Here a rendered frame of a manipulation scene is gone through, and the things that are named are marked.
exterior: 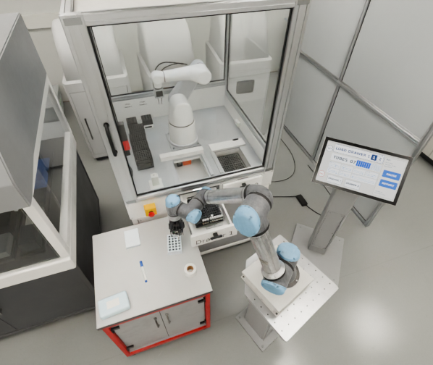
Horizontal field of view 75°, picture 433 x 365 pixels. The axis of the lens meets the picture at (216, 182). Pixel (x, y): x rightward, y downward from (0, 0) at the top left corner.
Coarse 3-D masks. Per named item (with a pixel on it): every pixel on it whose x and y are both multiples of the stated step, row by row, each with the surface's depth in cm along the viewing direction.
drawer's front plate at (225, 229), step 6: (216, 228) 164; (222, 228) 164; (228, 228) 166; (234, 228) 168; (198, 234) 161; (204, 234) 162; (210, 234) 164; (222, 234) 169; (228, 234) 171; (234, 234) 173; (192, 240) 163; (204, 240) 167; (210, 240) 169; (192, 246) 167
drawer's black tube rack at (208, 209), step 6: (210, 204) 181; (216, 204) 180; (204, 210) 177; (210, 210) 177; (216, 210) 181; (204, 216) 178; (210, 216) 174; (198, 222) 174; (204, 222) 174; (210, 222) 174
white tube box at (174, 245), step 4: (168, 236) 175; (172, 236) 177; (180, 236) 175; (168, 240) 173; (172, 240) 174; (176, 240) 174; (180, 240) 173; (168, 244) 171; (172, 244) 173; (176, 244) 174; (180, 244) 172; (168, 248) 169; (172, 248) 169; (176, 248) 170; (180, 248) 169; (168, 252) 168; (172, 252) 168; (176, 252) 169; (180, 252) 170
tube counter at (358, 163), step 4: (352, 160) 179; (356, 160) 178; (360, 160) 178; (352, 164) 179; (356, 164) 178; (360, 164) 178; (364, 164) 177; (368, 164) 176; (372, 164) 176; (376, 164) 175; (364, 168) 177; (368, 168) 177; (372, 168) 176; (376, 168) 175; (380, 168) 175
